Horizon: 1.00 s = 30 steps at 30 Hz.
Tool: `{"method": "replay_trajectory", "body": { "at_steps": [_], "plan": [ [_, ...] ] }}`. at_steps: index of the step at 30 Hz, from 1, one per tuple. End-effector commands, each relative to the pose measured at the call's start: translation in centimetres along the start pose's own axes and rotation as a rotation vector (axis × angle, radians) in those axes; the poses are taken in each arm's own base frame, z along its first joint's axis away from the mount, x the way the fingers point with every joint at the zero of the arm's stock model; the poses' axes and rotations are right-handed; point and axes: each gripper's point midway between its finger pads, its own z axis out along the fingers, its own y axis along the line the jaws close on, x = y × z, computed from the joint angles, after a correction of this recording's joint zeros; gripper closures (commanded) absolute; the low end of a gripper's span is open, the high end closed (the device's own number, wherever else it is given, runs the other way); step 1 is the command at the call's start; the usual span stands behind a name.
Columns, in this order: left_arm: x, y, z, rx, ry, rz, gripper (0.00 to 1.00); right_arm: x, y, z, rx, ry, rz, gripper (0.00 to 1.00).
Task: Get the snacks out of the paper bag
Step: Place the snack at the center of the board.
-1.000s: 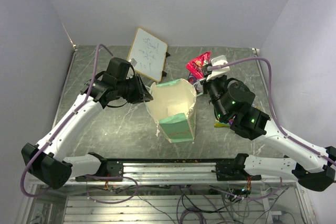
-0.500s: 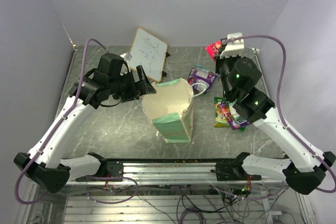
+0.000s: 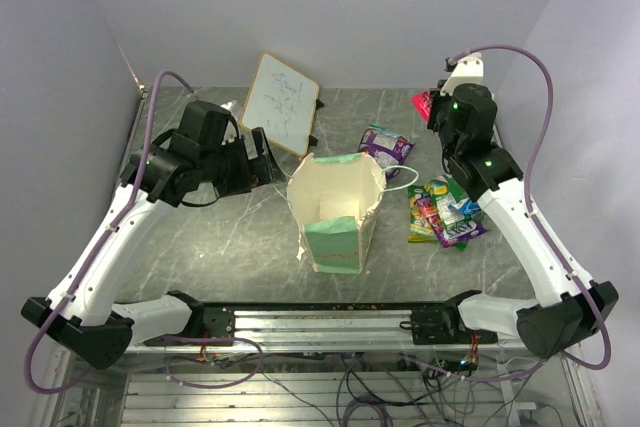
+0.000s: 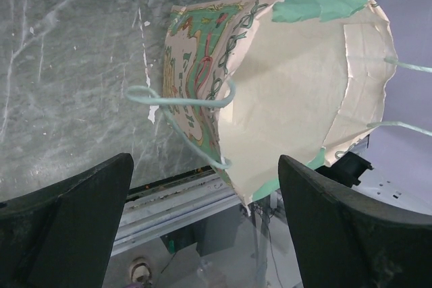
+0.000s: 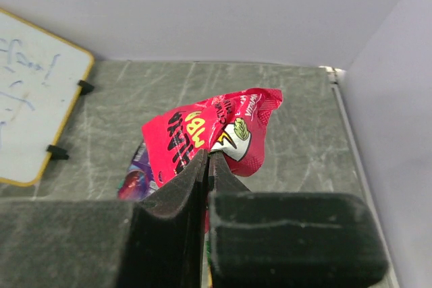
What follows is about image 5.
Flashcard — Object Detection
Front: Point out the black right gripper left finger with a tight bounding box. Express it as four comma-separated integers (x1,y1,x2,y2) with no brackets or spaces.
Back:
116,150,208,287

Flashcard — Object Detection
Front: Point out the small yellow-framed whiteboard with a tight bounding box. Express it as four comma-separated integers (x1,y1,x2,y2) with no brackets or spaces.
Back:
1,10,95,187

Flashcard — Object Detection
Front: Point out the red snack packet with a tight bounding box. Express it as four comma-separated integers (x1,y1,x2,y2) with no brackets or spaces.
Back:
138,88,283,198

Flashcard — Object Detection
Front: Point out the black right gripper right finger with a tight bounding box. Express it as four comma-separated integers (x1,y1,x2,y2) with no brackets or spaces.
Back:
209,152,387,287

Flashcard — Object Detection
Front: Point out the purple white snack packet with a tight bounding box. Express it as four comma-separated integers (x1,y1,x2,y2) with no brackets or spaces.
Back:
117,141,159,200

